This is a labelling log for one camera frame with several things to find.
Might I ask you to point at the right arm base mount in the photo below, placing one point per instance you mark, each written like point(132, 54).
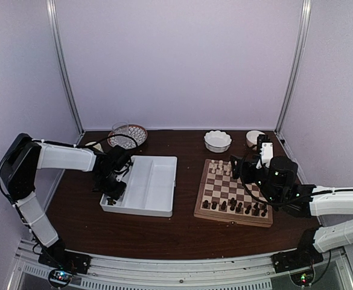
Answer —
point(303, 256)

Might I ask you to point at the cream round bowl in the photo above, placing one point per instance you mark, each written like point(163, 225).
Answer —
point(252, 138)

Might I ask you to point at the white plastic compartment tray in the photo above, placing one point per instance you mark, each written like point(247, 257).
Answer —
point(150, 188)

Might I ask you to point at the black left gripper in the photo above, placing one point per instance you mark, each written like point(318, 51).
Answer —
point(115, 194)

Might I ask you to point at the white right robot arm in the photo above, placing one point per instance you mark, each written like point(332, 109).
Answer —
point(276, 180)

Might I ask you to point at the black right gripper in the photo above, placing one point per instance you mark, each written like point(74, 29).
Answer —
point(242, 164)

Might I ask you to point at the cream ribbed mug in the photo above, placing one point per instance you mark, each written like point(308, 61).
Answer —
point(95, 145)

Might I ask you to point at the aluminium front rail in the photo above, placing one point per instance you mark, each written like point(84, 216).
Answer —
point(250, 272)

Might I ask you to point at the aluminium frame post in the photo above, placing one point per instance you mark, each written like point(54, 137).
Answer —
point(54, 24)
point(304, 24)

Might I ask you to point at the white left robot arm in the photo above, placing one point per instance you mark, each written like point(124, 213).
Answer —
point(27, 160)

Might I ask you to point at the left aluminium frame post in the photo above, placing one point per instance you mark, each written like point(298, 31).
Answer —
point(54, 24)

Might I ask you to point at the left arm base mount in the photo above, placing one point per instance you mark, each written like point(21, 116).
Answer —
point(56, 256)

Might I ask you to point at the dark knight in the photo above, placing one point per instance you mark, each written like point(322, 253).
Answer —
point(214, 206)
point(256, 212)

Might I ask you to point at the patterned ceramic plate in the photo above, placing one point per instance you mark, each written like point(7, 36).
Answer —
point(137, 136)

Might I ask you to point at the white scalloped bowl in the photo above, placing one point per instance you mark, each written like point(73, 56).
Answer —
point(217, 141)

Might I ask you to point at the right aluminium frame post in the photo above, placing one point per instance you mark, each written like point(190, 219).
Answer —
point(304, 24)

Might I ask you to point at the wooden chessboard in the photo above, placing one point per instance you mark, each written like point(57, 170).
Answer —
point(219, 188)

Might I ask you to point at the dark chess piece small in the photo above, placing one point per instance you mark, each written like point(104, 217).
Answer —
point(111, 202)

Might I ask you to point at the clear drinking glass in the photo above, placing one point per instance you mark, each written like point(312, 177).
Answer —
point(121, 130)

